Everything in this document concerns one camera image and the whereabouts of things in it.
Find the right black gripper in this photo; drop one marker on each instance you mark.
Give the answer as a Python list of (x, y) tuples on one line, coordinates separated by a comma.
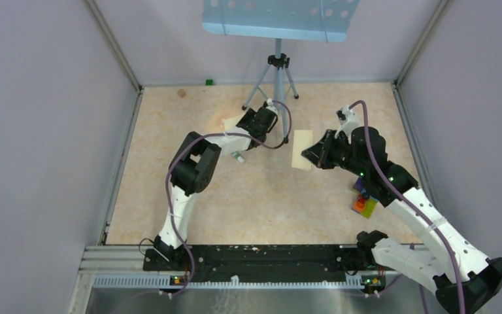
[(319, 154)]

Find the grey slotted cable duct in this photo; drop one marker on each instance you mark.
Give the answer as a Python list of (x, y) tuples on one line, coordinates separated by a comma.
[(166, 282)]

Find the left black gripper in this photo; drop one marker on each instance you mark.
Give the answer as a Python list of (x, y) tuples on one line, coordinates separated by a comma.
[(248, 115)]

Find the colourful toy block stack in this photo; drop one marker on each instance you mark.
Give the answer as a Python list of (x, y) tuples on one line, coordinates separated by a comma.
[(364, 204)]

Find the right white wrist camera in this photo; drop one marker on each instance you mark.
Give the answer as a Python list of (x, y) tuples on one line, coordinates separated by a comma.
[(348, 121)]

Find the cream letter paper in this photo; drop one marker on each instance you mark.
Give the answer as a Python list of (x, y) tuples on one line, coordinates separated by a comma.
[(302, 139)]

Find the blue music stand tray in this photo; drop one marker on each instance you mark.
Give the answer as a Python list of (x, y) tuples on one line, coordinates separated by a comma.
[(301, 20)]

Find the grey tripod stand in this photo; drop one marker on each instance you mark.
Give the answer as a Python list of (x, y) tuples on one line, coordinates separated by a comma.
[(283, 82)]

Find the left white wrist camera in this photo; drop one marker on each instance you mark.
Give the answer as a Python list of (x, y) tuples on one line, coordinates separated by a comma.
[(269, 104)]

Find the green white glue stick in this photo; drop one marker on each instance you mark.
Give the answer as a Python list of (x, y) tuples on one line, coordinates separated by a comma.
[(238, 157)]

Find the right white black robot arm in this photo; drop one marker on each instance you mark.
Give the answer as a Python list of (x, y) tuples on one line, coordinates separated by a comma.
[(462, 278)]

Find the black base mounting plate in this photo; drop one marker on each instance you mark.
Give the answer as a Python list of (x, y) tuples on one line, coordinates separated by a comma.
[(262, 263)]

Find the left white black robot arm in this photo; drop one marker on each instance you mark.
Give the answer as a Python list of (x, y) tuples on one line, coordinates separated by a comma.
[(193, 167)]

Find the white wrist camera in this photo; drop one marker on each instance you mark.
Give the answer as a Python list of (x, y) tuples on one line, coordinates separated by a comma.
[(348, 121), (269, 104)]

